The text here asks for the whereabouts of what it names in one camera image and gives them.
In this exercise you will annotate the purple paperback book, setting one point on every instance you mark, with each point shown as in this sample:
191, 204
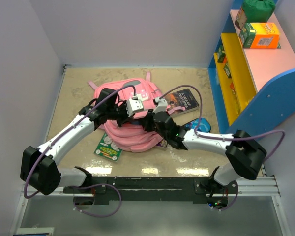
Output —
162, 144

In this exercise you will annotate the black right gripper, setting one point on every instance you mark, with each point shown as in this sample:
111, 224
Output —
147, 120

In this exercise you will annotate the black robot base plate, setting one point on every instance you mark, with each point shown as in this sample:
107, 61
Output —
152, 189

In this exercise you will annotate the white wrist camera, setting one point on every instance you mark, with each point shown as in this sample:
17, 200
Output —
134, 105
160, 105

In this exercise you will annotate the small green box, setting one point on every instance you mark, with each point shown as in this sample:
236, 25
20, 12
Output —
221, 55
226, 69

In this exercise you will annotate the blue wallet notebook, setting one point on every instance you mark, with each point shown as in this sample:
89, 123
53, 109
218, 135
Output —
138, 122

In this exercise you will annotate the brown card box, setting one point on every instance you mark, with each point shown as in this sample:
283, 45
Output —
240, 18

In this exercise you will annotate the small green box lower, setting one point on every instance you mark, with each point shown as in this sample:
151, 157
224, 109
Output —
226, 69

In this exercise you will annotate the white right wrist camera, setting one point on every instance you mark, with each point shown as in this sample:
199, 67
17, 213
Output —
160, 105

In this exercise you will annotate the small green box upper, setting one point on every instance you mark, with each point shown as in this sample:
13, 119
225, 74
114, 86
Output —
221, 55

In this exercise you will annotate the green paperback book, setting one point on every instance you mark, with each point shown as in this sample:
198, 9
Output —
107, 149

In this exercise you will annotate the orange packet on shelf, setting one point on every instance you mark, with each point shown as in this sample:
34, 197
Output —
234, 95

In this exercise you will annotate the green cloth bag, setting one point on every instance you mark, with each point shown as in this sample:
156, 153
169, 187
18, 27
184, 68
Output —
258, 10

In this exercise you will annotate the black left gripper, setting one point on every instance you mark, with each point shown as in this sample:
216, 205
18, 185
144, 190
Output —
126, 118

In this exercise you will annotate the blue yellow pink shelf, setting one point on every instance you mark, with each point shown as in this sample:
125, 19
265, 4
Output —
264, 81

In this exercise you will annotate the pink student backpack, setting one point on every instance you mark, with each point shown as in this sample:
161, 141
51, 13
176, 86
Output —
132, 137

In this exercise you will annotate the blue pencil case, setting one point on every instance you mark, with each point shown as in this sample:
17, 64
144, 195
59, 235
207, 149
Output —
202, 125

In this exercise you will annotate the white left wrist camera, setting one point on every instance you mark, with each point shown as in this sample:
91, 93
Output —
134, 105

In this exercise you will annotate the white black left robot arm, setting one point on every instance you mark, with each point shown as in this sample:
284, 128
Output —
39, 168

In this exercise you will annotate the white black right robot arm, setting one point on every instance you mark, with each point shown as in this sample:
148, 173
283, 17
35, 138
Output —
245, 155

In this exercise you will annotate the dark novel book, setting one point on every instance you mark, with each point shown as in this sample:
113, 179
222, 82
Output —
180, 102

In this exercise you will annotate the orange green crayon box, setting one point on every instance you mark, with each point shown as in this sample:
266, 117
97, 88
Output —
260, 36

